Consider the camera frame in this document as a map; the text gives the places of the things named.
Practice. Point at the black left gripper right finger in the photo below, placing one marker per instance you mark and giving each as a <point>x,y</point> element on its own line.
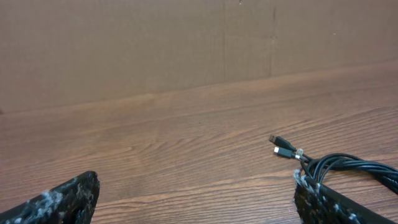
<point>319,204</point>

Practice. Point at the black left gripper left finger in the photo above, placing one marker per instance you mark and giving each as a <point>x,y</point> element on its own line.
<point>72,202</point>

